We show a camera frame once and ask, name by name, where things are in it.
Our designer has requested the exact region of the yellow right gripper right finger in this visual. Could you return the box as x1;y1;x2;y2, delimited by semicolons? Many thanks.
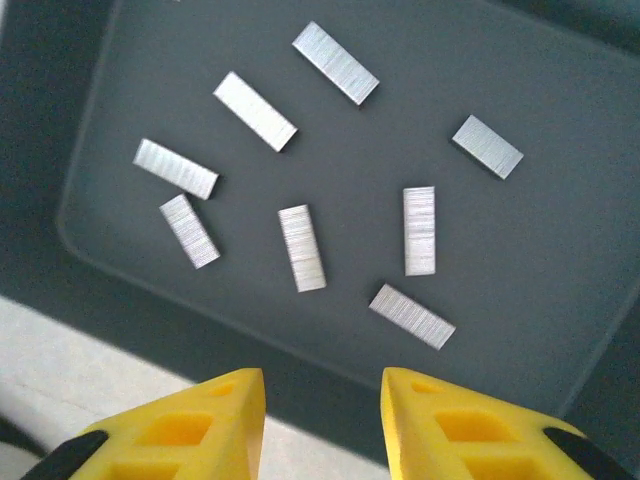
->
379;367;636;480

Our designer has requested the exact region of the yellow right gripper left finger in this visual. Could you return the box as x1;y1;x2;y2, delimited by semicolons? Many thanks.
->
29;368;266;480

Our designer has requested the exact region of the silver staple strip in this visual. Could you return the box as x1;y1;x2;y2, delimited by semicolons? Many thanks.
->
368;283;457;351
158;193;222;270
291;20;381;107
402;185;437;277
132;138;220;201
277;203;329;294
451;114;525;181
212;70;300;153

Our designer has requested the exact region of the dark grey plastic tray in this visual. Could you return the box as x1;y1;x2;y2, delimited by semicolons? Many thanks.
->
0;0;640;466

